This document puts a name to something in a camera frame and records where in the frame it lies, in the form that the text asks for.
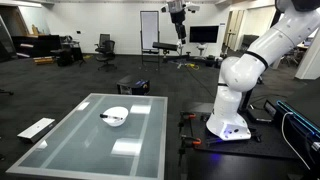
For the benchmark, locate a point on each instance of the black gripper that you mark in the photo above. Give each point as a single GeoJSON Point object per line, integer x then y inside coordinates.
{"type": "Point", "coordinates": [178, 17]}

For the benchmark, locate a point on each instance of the silver pen with black cap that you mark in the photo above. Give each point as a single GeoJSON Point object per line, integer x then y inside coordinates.
{"type": "Point", "coordinates": [110, 116]}

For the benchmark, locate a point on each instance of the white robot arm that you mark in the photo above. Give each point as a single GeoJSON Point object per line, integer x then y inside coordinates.
{"type": "Point", "coordinates": [240, 71]}

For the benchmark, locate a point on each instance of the white bowl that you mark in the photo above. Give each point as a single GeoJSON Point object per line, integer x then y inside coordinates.
{"type": "Point", "coordinates": [116, 122]}

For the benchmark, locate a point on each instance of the black padded bench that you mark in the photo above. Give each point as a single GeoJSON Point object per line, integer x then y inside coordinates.
{"type": "Point", "coordinates": [165, 46]}

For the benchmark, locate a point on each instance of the black tv monitor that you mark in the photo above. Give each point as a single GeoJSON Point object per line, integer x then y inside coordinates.
{"type": "Point", "coordinates": [204, 34]}

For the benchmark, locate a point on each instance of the whiteboard on stand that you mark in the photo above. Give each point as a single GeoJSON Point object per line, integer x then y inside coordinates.
{"type": "Point", "coordinates": [149, 29]}

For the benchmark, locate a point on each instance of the black box with blue lights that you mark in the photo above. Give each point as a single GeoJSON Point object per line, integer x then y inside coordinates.
{"type": "Point", "coordinates": [133, 85]}

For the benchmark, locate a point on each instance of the black office chair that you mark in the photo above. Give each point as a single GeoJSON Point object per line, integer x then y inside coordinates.
{"type": "Point", "coordinates": [107, 53]}

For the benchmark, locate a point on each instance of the grey office chair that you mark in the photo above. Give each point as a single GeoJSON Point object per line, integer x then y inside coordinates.
{"type": "Point", "coordinates": [103, 37]}

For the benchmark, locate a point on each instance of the orange black clamp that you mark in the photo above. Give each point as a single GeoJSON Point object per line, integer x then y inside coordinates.
{"type": "Point", "coordinates": [190, 141]}
{"type": "Point", "coordinates": [186, 116]}

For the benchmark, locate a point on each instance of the small black box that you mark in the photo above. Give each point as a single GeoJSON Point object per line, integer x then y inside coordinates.
{"type": "Point", "coordinates": [259, 116]}

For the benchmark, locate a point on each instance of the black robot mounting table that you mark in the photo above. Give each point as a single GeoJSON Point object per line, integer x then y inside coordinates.
{"type": "Point", "coordinates": [266, 146]}

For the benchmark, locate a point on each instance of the wooden pallet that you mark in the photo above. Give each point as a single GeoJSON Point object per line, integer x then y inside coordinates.
{"type": "Point", "coordinates": [43, 60]}

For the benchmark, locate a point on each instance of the black controller box blue strip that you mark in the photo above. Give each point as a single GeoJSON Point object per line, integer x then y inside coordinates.
{"type": "Point", "coordinates": [300, 120]}

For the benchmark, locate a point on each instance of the dark desk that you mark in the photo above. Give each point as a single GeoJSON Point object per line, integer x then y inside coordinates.
{"type": "Point", "coordinates": [36, 43]}

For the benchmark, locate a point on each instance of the flat white box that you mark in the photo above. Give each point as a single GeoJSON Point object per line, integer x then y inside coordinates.
{"type": "Point", "coordinates": [36, 129]}

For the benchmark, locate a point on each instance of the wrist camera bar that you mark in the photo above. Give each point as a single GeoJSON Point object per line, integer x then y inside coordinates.
{"type": "Point", "coordinates": [194, 8]}

